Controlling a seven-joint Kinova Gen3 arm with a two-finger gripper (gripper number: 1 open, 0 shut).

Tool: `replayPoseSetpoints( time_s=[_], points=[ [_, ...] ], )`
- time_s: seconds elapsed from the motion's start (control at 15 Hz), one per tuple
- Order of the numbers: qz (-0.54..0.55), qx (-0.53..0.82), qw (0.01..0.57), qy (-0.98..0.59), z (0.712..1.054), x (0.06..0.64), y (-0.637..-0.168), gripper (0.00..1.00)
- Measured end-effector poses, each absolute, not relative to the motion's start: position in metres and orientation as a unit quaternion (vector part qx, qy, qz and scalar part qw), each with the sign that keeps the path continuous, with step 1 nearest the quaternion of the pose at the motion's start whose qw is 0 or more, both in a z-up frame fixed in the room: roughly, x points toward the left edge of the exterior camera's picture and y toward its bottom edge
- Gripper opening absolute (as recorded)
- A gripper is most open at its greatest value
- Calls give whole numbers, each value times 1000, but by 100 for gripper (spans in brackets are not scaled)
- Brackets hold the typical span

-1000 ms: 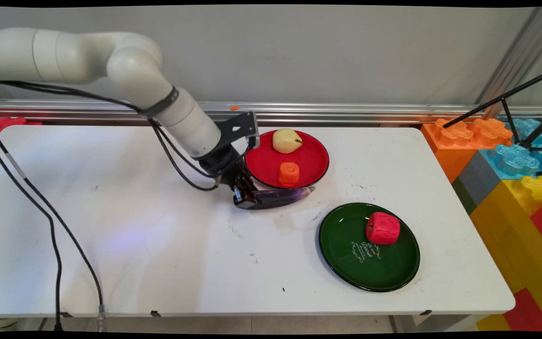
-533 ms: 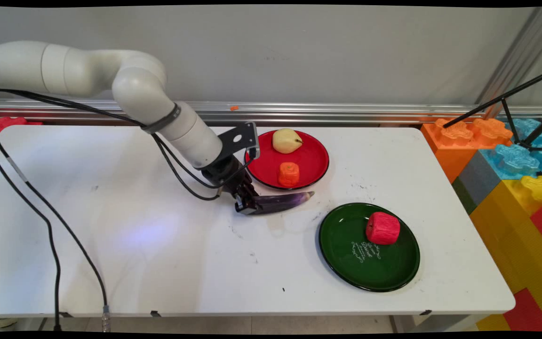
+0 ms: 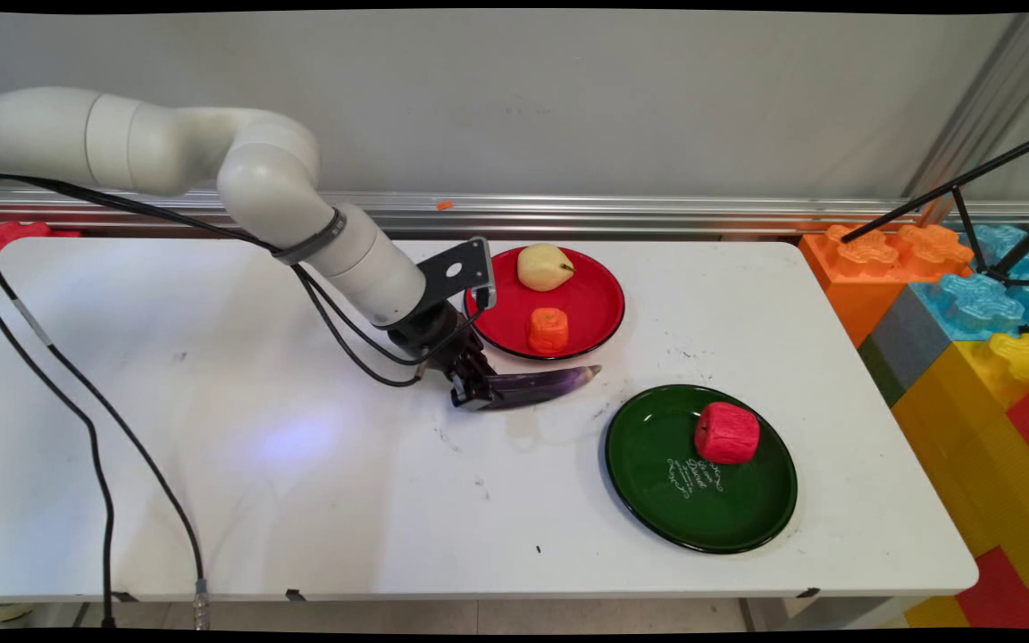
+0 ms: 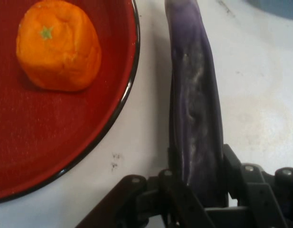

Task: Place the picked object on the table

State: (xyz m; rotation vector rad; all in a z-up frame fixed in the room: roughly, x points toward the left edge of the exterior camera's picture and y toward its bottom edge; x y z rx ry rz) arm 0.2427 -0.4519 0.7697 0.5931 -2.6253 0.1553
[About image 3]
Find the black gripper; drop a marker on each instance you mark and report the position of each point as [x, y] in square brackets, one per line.
[436, 335]

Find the purple toy eggplant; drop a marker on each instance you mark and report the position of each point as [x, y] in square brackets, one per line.
[541, 384]

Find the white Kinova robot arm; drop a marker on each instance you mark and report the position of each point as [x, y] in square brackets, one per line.
[264, 174]

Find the orange toy fruit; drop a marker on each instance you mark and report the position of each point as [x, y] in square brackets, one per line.
[548, 331]

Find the yellow toy pear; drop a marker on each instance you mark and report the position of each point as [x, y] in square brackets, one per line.
[543, 266]

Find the red round plate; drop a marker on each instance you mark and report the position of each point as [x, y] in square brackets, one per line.
[595, 313]

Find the green round plate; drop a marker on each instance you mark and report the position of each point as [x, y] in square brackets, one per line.
[693, 500]

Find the red toy apple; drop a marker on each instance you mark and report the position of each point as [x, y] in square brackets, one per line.
[727, 433]

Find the orange giant building block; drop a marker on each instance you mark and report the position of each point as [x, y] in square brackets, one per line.
[863, 268]

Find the grey giant building block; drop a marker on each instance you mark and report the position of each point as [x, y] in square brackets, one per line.
[907, 344]

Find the yellow giant building block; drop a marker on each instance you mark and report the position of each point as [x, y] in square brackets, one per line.
[970, 429]

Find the blue giant building block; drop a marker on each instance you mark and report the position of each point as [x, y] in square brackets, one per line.
[979, 304]

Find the black tripod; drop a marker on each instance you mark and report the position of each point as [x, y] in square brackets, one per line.
[961, 187]

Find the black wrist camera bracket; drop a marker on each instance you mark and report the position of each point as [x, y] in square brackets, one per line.
[456, 272]

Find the aluminium rail along wall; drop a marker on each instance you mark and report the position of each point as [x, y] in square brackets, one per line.
[747, 214]

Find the aluminium profile post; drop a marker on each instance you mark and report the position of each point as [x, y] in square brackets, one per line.
[988, 116]

